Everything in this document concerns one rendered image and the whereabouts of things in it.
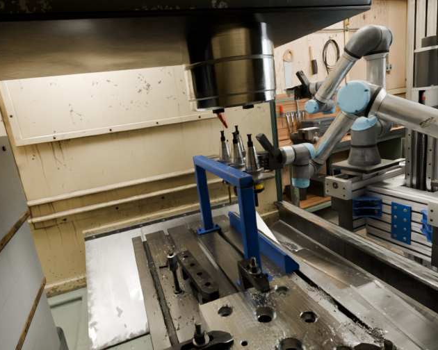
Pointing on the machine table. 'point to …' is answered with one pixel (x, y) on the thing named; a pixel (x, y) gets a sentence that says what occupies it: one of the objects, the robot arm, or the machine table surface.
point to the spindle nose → (229, 66)
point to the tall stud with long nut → (174, 271)
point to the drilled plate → (210, 319)
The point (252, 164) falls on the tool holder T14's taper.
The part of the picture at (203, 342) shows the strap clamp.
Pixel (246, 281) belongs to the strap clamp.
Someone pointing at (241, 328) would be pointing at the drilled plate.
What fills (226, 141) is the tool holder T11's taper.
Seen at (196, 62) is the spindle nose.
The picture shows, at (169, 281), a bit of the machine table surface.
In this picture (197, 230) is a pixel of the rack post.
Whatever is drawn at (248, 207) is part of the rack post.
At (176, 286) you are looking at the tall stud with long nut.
